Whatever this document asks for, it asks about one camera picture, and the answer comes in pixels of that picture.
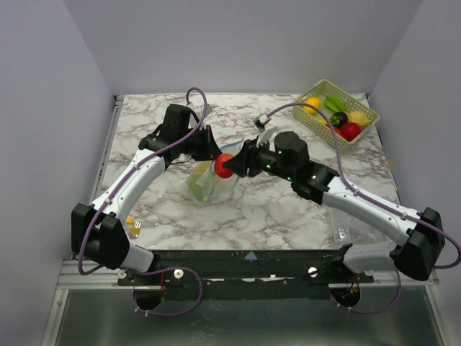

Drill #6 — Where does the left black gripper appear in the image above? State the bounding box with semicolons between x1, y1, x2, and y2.
179;125;225;161

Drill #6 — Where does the yellow red mango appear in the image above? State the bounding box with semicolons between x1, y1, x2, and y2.
197;161;212;173

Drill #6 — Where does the red apple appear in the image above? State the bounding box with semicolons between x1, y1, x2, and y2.
213;153;233;179

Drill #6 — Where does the green white cabbage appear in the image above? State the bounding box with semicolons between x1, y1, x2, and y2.
186;169;212;203

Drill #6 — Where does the clear zip top bag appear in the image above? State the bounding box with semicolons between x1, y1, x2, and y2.
184;161;240;205

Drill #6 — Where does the red pomegranate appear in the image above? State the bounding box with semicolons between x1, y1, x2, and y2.
340;122;362;142

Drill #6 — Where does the beige pear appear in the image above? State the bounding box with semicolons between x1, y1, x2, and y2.
348;110;371;129

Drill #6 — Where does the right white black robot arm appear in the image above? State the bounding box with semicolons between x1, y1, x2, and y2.
223;131;444;283

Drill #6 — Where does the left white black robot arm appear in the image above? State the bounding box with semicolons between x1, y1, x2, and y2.
71;105;221;285

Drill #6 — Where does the yellow lemon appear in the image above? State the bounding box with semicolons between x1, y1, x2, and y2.
303;97;321;115

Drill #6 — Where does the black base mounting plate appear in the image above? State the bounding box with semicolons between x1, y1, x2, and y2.
118;247;373;301

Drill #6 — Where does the clear plastic box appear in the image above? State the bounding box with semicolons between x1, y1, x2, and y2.
330;209;385;244

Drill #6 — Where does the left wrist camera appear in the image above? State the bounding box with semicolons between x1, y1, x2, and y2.
187;103;212;128

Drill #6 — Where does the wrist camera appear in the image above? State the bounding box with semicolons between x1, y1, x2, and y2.
254;115;276;147
187;103;212;128

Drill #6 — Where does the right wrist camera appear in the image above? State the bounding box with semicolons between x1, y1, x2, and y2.
254;115;276;147

